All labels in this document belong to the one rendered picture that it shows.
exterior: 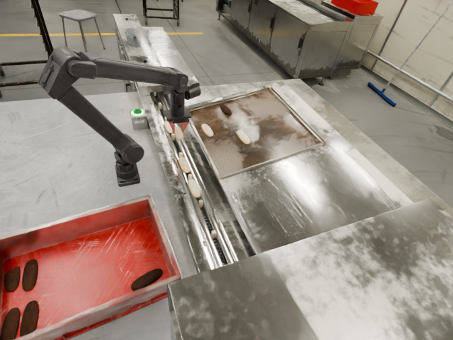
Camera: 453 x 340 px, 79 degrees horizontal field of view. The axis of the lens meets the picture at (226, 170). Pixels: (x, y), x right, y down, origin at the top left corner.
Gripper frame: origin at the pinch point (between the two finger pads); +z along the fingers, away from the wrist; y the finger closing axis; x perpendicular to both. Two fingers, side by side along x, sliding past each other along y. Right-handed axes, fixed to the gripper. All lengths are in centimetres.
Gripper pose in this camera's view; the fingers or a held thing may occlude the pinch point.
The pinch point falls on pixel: (177, 131)
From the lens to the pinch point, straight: 123.2
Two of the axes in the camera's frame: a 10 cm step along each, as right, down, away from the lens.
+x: -3.8, -6.8, 6.3
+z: -1.1, 7.1, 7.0
